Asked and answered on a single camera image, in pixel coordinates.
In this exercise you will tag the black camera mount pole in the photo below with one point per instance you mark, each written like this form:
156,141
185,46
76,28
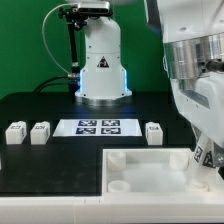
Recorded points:
75,22

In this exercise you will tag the white square tabletop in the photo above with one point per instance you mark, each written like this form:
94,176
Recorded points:
150,171

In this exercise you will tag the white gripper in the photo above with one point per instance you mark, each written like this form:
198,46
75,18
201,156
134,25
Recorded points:
203,106

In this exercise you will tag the white sheet with markers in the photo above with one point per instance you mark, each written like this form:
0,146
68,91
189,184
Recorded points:
97,128

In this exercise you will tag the grey overhead camera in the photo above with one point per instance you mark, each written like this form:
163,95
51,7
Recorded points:
93,7

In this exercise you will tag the white L-shaped fence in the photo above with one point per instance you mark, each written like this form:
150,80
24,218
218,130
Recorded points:
118,208

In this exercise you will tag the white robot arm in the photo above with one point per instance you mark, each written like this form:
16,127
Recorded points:
193,40

